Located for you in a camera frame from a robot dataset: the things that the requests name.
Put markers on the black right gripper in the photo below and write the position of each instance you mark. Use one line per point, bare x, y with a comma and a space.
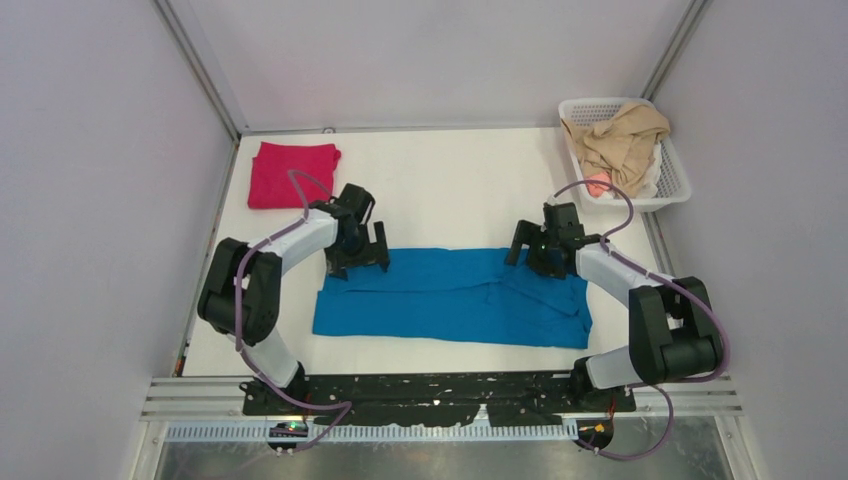
523, 236

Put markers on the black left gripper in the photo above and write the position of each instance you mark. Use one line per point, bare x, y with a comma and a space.
372, 254

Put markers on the blue t shirt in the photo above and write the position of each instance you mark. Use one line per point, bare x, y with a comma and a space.
462, 295

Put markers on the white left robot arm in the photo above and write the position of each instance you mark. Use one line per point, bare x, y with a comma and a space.
241, 295

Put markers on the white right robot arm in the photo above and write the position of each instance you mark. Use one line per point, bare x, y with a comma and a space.
673, 334

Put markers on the pink garment in basket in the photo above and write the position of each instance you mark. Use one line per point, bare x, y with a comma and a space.
599, 186

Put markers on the folded red t shirt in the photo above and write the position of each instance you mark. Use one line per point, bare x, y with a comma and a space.
281, 175

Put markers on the beige t shirt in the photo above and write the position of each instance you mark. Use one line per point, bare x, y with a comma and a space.
621, 145

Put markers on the white garment in basket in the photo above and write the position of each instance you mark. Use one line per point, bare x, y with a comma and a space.
652, 175

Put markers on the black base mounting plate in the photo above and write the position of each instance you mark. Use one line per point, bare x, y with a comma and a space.
530, 398

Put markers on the white slotted cable duct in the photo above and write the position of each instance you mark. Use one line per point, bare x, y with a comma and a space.
295, 432

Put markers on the aluminium frame rail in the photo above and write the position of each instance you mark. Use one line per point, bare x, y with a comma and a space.
174, 25

